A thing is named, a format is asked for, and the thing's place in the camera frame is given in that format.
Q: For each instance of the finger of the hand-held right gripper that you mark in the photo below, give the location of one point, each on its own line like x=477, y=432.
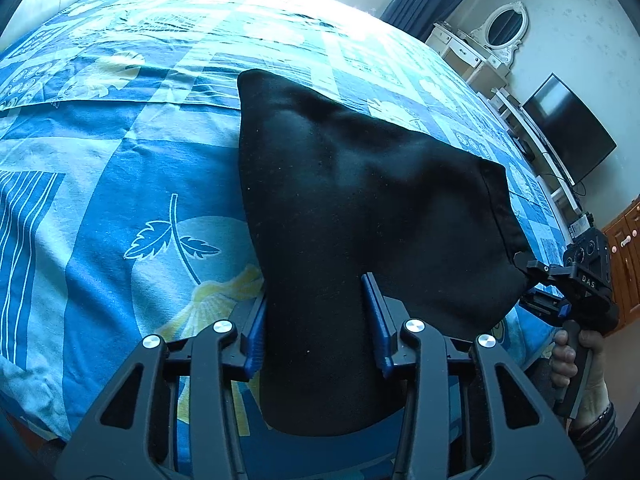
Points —
x=542, y=305
x=539, y=266

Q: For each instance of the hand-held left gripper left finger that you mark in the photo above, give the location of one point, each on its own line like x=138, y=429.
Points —
x=256, y=340

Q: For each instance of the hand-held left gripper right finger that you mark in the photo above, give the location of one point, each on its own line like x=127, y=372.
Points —
x=377, y=320

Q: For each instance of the black pants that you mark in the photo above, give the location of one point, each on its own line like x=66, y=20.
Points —
x=350, y=210

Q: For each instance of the person's right forearm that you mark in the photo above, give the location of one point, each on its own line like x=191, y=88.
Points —
x=595, y=435

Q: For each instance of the person's right hand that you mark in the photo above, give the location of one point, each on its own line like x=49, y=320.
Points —
x=562, y=360

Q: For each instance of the brown wooden cabinet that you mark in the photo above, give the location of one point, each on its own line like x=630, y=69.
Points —
x=625, y=260

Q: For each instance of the small grey box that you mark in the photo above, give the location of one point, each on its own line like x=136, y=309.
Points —
x=580, y=225

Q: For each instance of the white television stand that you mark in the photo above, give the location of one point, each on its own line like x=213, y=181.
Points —
x=530, y=135

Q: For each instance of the black flat television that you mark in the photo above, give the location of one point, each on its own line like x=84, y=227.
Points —
x=570, y=130

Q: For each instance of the blue patterned bed sheet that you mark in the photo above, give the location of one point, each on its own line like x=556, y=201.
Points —
x=125, y=160

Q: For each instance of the white dressing table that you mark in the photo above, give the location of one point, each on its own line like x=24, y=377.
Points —
x=465, y=55

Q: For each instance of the oval white framed mirror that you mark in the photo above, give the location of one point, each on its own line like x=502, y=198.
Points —
x=505, y=27

